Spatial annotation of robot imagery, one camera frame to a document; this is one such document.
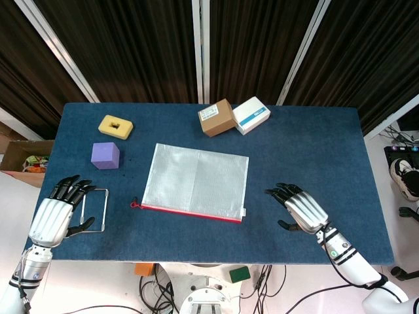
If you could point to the yellow sponge block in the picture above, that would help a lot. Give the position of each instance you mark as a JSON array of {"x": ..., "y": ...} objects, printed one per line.
[{"x": 126, "y": 129}]

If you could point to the brown cardboard box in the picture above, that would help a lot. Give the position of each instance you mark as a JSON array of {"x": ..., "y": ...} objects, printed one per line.
[{"x": 217, "y": 121}]

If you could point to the blue felt table cover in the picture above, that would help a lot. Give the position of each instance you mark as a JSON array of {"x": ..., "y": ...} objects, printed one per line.
[{"x": 294, "y": 157}]

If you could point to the green block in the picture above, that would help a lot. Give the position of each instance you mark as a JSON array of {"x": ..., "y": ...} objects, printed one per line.
[{"x": 239, "y": 274}]

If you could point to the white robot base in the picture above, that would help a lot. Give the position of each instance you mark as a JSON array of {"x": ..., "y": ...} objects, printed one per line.
[{"x": 203, "y": 284}]

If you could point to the purple foam cube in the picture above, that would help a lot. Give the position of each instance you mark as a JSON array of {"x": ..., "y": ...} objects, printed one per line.
[{"x": 104, "y": 157}]

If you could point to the silver mesh zipper pouch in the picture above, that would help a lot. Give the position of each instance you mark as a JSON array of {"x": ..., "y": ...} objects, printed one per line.
[{"x": 196, "y": 180}]

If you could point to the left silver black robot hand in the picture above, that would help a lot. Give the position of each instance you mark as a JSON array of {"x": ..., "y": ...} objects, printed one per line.
[{"x": 50, "y": 216}]

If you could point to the colourful cloth item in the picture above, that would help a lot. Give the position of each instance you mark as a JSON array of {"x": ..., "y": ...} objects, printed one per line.
[{"x": 34, "y": 163}]

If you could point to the black and white sneaker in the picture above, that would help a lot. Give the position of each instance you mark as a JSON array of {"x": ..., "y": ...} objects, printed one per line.
[{"x": 404, "y": 178}]

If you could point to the cardboard box with items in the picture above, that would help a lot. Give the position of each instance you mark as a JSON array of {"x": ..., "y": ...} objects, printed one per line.
[{"x": 13, "y": 157}]

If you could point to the white box with blue stripe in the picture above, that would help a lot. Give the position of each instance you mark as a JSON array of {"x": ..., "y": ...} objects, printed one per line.
[{"x": 252, "y": 114}]

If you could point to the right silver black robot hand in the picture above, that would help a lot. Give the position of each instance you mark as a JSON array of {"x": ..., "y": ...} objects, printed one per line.
[{"x": 306, "y": 211}]

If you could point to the black office chair base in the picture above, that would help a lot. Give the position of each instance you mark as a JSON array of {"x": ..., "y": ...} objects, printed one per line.
[{"x": 406, "y": 212}]

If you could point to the white frame post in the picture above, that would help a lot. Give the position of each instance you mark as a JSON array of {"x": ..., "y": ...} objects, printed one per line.
[
  {"x": 200, "y": 49},
  {"x": 19, "y": 126},
  {"x": 304, "y": 49},
  {"x": 389, "y": 122},
  {"x": 60, "y": 49}
]

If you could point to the black pleated curtain panel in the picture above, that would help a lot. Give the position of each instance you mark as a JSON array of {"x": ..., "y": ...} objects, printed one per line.
[
  {"x": 360, "y": 49},
  {"x": 131, "y": 49},
  {"x": 26, "y": 65},
  {"x": 255, "y": 49}
]

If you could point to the orange block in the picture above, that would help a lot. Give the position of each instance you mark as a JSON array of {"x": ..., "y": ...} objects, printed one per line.
[{"x": 144, "y": 269}]

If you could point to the black electronic device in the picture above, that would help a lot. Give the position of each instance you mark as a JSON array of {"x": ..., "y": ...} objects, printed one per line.
[{"x": 391, "y": 153}]

